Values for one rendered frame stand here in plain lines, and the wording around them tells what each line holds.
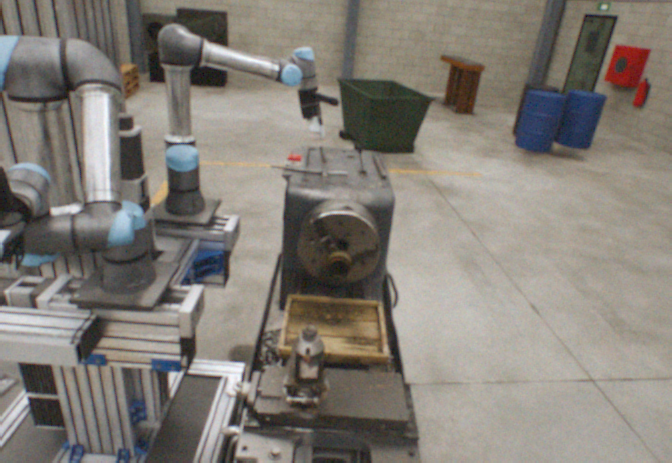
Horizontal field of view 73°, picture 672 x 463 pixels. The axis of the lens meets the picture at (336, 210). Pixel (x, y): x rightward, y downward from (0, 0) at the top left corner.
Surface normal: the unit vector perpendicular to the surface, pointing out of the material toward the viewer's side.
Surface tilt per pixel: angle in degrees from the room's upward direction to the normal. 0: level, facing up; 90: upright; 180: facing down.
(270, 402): 0
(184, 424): 0
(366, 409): 0
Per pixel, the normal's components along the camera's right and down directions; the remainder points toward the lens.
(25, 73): 0.33, 0.43
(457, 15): 0.11, 0.43
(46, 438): 0.09, -0.90
